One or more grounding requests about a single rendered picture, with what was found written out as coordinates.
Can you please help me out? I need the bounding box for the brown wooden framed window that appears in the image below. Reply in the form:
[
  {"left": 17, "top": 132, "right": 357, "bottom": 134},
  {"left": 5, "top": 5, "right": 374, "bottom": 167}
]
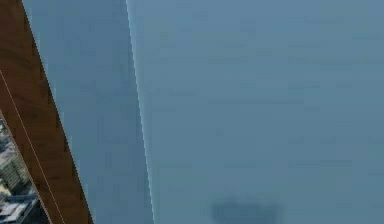
[{"left": 0, "top": 0, "right": 95, "bottom": 224}]

